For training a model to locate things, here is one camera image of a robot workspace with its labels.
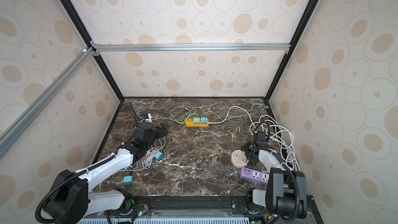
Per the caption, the round beige power socket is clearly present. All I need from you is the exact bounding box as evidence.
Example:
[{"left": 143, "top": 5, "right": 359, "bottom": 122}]
[{"left": 231, "top": 149, "right": 248, "bottom": 169}]

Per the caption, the light green cable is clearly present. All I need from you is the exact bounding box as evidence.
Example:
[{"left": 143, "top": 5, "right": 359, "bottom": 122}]
[{"left": 169, "top": 105, "right": 197, "bottom": 125}]

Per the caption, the orange power strip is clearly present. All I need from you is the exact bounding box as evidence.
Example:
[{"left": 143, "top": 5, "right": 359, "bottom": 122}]
[{"left": 185, "top": 117, "right": 209, "bottom": 127}]

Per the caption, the teal charger cable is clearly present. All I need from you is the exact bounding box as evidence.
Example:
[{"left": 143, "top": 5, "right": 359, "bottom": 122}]
[{"left": 203, "top": 102, "right": 270, "bottom": 133}]

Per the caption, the light green charger adapter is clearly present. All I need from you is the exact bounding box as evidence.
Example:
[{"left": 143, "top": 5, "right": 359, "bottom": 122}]
[{"left": 193, "top": 117, "right": 201, "bottom": 124}]

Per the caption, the teal charger adapter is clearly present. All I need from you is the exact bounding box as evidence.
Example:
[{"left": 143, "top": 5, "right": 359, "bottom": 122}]
[{"left": 201, "top": 117, "right": 208, "bottom": 124}]

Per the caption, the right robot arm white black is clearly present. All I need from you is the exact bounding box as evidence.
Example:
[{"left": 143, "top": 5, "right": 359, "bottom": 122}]
[{"left": 241, "top": 121, "right": 307, "bottom": 223}]

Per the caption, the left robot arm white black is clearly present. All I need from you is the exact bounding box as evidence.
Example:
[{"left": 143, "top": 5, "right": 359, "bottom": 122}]
[{"left": 35, "top": 113, "right": 169, "bottom": 224}]

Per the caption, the purple power strip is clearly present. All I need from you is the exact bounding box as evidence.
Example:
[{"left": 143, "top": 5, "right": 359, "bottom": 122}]
[{"left": 240, "top": 167, "right": 269, "bottom": 184}]

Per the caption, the teal adapter near base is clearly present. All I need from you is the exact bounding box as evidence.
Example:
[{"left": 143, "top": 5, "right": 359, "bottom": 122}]
[{"left": 122, "top": 175, "right": 133, "bottom": 188}]

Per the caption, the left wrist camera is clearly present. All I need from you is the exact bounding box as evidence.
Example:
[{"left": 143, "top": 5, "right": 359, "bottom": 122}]
[{"left": 140, "top": 113, "right": 152, "bottom": 123}]

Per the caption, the white thin cable bundle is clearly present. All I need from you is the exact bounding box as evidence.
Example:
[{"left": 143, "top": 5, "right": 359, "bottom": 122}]
[{"left": 136, "top": 136, "right": 167, "bottom": 172}]

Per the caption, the white power cable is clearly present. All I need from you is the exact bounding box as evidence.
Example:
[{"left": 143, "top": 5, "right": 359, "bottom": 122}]
[{"left": 208, "top": 105, "right": 302, "bottom": 172}]

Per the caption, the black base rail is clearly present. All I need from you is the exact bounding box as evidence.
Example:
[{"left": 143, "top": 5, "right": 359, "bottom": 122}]
[{"left": 77, "top": 195, "right": 324, "bottom": 224}]

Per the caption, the horizontal aluminium rail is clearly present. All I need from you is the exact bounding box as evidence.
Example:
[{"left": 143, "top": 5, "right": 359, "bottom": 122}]
[{"left": 94, "top": 43, "right": 291, "bottom": 52}]

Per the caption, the left diagonal aluminium rail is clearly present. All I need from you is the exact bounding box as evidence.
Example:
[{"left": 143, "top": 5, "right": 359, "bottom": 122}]
[{"left": 1, "top": 47, "right": 94, "bottom": 157}]

